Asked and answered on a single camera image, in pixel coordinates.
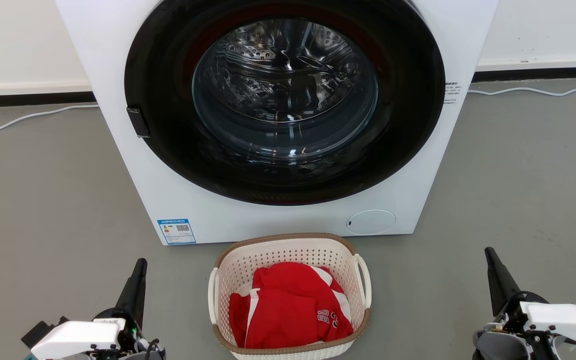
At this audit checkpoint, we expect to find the black washer door handle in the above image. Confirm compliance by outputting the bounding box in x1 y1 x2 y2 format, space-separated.
127 106 151 139

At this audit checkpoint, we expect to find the white front-load washing machine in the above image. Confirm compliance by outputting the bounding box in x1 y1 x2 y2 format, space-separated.
55 0 500 246

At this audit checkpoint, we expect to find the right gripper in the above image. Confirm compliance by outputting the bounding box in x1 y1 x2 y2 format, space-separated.
485 247 576 360

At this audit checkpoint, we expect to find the white perforated laundry basket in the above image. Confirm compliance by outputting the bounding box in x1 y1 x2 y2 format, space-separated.
207 232 373 360

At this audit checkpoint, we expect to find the red sports garment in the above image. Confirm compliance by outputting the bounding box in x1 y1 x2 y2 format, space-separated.
228 262 355 350

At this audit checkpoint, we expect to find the white power cable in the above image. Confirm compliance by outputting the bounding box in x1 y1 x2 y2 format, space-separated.
467 86 576 97
0 103 100 132

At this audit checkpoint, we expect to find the round black washer door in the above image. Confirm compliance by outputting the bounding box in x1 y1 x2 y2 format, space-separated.
124 0 446 206

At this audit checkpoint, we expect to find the black baseboard strip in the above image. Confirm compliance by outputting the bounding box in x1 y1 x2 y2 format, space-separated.
472 66 576 83
0 91 97 108

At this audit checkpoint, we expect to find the blue energy label sticker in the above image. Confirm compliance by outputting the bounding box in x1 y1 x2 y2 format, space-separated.
157 218 197 245

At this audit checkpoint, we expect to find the round white filter cover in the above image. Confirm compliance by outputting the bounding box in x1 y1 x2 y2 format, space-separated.
346 209 397 236

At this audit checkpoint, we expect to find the steel washing drum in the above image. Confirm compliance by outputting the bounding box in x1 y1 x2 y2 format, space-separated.
192 19 380 163

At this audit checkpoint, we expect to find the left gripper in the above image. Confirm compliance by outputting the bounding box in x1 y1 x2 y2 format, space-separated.
21 258 148 360

